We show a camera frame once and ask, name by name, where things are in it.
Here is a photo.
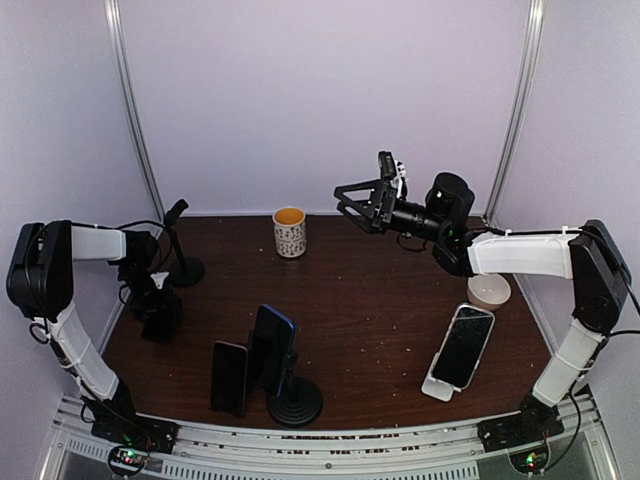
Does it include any black front phone stand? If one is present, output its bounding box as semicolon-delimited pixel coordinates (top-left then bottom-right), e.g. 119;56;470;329
266;351;324;429

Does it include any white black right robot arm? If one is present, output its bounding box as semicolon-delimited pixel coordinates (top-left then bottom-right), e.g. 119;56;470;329
334;172;634;452

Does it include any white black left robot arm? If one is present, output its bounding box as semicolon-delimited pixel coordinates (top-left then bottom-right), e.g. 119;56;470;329
6;220;182;453

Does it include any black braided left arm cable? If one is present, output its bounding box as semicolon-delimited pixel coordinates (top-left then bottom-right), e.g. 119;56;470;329
27;219;174;346

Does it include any blue smartphone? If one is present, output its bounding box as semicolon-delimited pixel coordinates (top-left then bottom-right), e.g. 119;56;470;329
248;304;296;397

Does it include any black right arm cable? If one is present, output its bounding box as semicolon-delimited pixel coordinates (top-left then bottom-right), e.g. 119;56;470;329
479;224;640;471

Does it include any controller circuit board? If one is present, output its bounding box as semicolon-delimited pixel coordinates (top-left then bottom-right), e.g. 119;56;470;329
107;446;148;477
509;450;549;475

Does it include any white ceramic bowl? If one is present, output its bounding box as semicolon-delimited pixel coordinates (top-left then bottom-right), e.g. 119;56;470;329
467;274;512;311

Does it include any aluminium front rail frame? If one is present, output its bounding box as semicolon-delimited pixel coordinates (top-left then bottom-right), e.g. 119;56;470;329
39;384;621;480

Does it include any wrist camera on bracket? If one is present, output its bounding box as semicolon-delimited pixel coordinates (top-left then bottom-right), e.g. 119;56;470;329
150;271;171;291
378;151;408;200

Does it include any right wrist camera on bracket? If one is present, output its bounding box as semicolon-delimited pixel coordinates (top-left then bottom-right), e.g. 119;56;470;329
378;151;408;200

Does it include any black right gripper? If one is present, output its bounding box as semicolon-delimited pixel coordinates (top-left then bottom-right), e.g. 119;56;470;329
336;178;449;242

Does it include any pink-edged dark smartphone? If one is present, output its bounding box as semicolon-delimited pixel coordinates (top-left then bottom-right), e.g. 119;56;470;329
210;341;248;418

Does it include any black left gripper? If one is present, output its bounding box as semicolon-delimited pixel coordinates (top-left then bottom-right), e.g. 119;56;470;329
118;264;180;326

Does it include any white-cased smartphone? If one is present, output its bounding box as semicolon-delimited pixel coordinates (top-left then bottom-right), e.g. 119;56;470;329
431;303;495;390

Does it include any white phone stand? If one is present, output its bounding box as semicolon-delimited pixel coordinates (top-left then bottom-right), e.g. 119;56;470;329
421;348;469;402

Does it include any black smartphone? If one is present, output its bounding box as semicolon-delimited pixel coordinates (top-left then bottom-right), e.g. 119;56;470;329
141;299;182;344

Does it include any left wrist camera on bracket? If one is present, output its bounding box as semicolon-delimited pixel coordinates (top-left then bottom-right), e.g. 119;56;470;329
150;271;171;291

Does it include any black round-base phone stand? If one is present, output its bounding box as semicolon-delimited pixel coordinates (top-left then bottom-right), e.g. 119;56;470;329
163;199;205;288

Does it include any right controller circuit board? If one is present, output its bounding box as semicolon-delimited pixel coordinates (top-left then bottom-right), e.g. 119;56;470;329
509;450;549;475

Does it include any white floral mug yellow inside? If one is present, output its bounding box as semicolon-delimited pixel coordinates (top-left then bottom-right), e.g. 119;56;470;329
272;206;307;259

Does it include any left controller circuit board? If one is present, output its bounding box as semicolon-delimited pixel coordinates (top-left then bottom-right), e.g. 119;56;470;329
107;446;148;477

